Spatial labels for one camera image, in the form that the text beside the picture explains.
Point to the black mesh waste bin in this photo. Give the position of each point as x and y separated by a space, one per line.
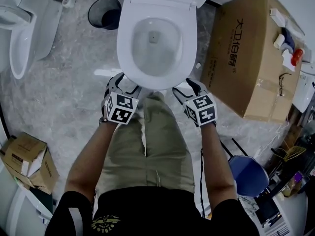
101 11

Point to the central white toilet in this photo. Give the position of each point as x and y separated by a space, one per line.
125 45

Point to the white rounded toilet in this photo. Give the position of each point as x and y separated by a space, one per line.
157 58

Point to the cream paper roll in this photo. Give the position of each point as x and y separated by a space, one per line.
279 41

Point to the yellow fly swatter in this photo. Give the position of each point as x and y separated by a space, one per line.
295 152

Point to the dark blue cloth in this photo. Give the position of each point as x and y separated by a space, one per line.
289 39

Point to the black metal rack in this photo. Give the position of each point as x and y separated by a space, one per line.
288 171

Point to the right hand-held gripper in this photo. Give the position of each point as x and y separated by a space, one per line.
204 109

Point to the small white carton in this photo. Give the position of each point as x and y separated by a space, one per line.
277 16

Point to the white curved ceramic fixture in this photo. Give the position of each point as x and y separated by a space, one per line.
22 213

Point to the white foam insert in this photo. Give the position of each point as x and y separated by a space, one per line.
34 163

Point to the red bottle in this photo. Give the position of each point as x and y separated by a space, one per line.
297 57

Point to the large closed cardboard box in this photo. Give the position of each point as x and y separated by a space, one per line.
246 82

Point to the open torn cardboard box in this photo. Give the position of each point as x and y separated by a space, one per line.
46 173

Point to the dark green bin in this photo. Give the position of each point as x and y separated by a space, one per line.
43 200

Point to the small white slotted cup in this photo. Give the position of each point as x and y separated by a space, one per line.
68 1

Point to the person's left forearm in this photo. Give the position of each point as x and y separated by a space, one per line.
91 161

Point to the white wrapped tube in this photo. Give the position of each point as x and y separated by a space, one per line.
294 26

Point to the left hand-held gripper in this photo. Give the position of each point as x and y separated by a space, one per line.
120 109

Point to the white toilet with tank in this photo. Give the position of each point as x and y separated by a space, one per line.
32 48

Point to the white toilet with black panel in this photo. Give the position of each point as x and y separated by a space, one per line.
304 90

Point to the black eyeglasses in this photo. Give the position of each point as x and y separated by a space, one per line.
281 85

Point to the person's right forearm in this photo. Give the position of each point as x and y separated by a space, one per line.
217 166

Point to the blue folding chair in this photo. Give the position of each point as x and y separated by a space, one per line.
248 176

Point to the person's black printed shirt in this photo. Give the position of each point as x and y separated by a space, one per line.
152 215

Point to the white tissue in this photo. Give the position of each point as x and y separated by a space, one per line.
287 63

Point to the small white floor scrap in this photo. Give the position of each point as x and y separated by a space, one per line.
198 65

